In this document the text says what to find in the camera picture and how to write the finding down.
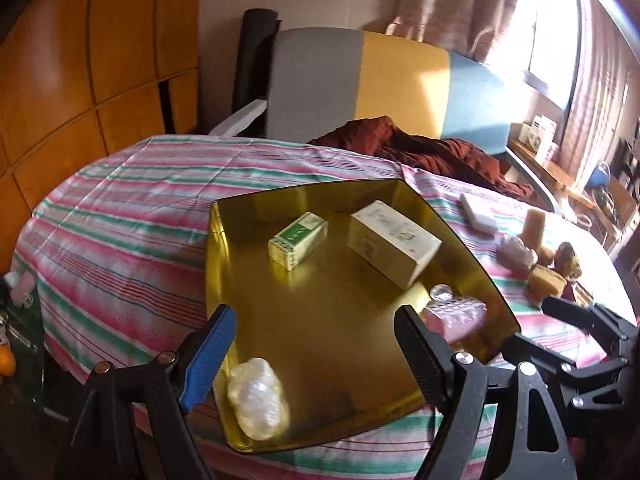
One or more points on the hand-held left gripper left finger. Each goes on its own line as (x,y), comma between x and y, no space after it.
(207,360)

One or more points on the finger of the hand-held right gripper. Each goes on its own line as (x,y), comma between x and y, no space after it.
(575,312)
(537,352)

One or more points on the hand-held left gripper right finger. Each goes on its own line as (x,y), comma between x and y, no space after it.
(425,360)

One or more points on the yellow sponge block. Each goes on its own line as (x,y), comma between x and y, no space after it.
(546,282)

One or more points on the brown gold snack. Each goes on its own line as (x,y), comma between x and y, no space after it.
(568,260)

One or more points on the pink clear-wrapped packet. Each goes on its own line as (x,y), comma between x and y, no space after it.
(457,317)

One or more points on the small brown bun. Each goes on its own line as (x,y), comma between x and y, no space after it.
(546,256)

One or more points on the white plastic-wrapped bundle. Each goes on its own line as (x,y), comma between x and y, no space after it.
(257,400)

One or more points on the white pink packet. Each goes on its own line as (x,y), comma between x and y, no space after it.
(517,254)

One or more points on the gold metal tray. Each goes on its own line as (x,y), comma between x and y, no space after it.
(325,320)

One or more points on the beige cardboard box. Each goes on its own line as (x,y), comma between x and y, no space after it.
(392,245)

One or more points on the white soap bar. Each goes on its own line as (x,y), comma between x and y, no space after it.
(476,212)

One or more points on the green and white box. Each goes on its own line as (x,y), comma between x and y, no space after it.
(296,240)

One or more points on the wooden side desk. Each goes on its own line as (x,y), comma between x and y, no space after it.
(560,175)

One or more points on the pink green striped blanket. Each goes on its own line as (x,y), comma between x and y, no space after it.
(125,220)

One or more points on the pink purple box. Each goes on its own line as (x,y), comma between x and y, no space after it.
(547,151)

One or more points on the white printed box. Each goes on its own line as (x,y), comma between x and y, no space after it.
(532,130)

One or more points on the orange fruit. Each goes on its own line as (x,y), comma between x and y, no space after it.
(6,361)

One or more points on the rust red jacket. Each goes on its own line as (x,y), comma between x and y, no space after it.
(425,152)

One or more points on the beige patterned curtain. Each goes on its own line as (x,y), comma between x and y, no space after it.
(450,0)
(600,85)

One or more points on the window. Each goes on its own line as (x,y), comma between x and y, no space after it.
(550,35)

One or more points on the grey yellow blue armchair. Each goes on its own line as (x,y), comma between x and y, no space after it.
(360,85)

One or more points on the orange wooden wardrobe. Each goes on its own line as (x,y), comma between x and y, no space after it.
(75,85)

